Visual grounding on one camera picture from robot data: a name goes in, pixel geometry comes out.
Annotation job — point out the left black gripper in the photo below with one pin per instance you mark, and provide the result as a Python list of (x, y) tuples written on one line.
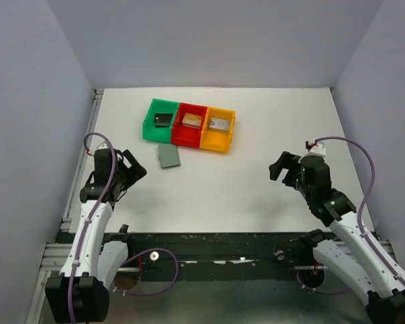
[(135, 172)]

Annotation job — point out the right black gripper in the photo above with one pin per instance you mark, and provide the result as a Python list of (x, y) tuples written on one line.
[(289, 160)]

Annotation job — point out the green leather card holder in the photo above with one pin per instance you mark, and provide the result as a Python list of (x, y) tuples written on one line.
[(168, 156)]

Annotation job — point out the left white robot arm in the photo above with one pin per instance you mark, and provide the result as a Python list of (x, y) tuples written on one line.
[(80, 293)]

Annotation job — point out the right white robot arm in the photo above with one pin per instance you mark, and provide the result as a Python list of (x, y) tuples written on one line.
[(369, 271)]

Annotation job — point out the black card stack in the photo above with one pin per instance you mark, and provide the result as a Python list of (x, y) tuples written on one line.
[(162, 120)]

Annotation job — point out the silver card stack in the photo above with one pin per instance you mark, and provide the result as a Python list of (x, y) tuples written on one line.
[(220, 125)]

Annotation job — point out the copper card stack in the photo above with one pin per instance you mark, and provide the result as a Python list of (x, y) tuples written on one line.
[(191, 120)]

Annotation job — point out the green plastic bin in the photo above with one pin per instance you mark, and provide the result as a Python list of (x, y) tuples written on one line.
[(149, 131)]

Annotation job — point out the red plastic bin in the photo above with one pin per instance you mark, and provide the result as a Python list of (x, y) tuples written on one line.
[(184, 136)]

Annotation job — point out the yellow plastic bin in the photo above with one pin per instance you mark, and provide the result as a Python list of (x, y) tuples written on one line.
[(215, 141)]

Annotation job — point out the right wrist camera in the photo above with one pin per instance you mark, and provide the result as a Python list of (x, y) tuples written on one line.
[(315, 148)]

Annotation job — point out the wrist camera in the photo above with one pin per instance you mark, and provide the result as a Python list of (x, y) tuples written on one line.
[(315, 148), (101, 146)]

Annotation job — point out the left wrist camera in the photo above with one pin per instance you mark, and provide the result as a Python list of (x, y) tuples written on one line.
[(101, 146)]

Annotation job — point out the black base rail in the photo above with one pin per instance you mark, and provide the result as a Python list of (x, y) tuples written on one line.
[(218, 256)]

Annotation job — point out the aluminium frame rail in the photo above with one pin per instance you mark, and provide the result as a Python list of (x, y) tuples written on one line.
[(38, 298)]

